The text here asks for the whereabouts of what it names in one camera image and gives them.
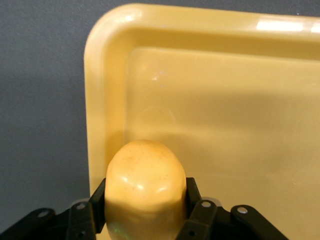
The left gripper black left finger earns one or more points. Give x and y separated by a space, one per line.
82 215

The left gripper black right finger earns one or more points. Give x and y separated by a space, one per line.
210 217

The yellow plastic tray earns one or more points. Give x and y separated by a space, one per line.
212 105

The yellow potato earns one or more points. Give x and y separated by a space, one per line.
145 185

